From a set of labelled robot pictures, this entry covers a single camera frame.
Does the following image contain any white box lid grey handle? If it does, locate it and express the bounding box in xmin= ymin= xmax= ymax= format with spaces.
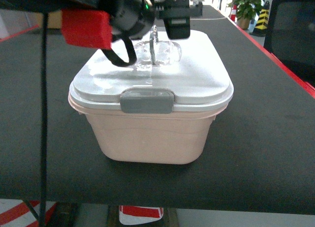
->
xmin=69 ymin=28 xmax=234 ymax=112

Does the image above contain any potted green plant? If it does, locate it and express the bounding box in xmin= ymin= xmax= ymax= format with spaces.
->
xmin=230 ymin=0 xmax=265 ymax=30

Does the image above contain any yellow black striped bollard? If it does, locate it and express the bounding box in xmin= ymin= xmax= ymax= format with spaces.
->
xmin=252 ymin=1 xmax=270 ymax=36

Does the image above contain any black office chair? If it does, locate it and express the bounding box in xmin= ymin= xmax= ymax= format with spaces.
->
xmin=264 ymin=0 xmax=315 ymax=86

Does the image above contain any black table mat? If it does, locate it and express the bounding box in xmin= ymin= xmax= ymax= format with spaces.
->
xmin=0 ymin=4 xmax=315 ymax=215

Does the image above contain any black cable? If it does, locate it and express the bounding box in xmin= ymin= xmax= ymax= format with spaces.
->
xmin=39 ymin=11 xmax=49 ymax=227

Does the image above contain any pink plastic storage box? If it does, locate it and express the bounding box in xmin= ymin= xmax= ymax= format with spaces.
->
xmin=68 ymin=96 xmax=226 ymax=164

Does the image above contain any cardboard box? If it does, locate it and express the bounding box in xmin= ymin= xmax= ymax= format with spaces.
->
xmin=35 ymin=11 xmax=62 ymax=29

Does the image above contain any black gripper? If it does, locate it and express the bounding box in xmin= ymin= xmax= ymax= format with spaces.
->
xmin=155 ymin=0 xmax=190 ymax=39

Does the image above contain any red white striped bollard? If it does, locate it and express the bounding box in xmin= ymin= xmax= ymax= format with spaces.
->
xmin=0 ymin=199 xmax=57 ymax=227

